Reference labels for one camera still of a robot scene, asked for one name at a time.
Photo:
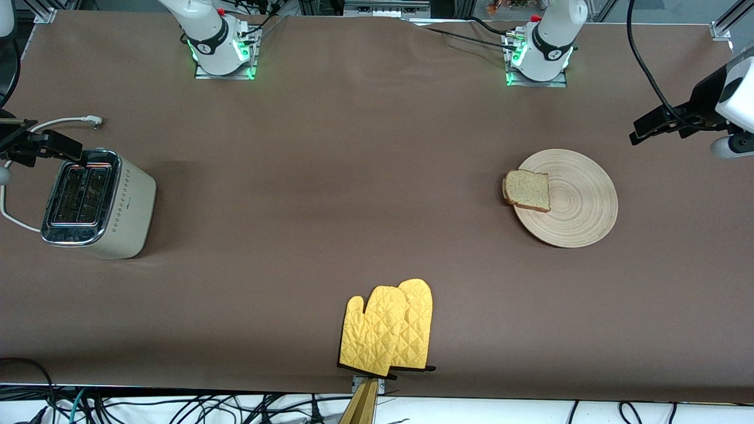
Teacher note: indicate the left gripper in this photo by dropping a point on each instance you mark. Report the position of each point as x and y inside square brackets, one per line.
[705, 98]

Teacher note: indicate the round wooden plate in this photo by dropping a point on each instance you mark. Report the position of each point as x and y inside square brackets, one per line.
[583, 200]

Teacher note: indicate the brown bread slice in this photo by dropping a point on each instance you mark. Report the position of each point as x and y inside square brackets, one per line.
[527, 189]

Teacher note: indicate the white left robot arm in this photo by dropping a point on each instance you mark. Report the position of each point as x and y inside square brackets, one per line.
[554, 35]

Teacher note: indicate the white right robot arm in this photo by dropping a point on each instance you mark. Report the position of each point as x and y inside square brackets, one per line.
[206, 35]

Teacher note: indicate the cream and chrome toaster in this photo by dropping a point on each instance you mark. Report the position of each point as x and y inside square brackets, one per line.
[123, 200]

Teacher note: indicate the orange coloured item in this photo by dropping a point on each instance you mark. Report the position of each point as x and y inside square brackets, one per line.
[498, 6]

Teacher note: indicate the matte table cover sheet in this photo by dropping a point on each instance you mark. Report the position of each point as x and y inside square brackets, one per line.
[412, 147]

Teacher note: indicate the grey equipment box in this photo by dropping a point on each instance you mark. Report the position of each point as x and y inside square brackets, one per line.
[383, 9]

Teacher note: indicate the yellow quilted oven mitt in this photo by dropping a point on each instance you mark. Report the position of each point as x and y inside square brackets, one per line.
[419, 330]
[371, 335]

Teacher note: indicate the aluminium frame profile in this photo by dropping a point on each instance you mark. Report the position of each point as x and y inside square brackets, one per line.
[720, 29]

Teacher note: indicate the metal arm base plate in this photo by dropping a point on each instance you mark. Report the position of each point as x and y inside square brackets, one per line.
[200, 74]
[559, 83]

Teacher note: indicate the small metal bracket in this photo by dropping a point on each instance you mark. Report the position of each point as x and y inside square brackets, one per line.
[356, 384]

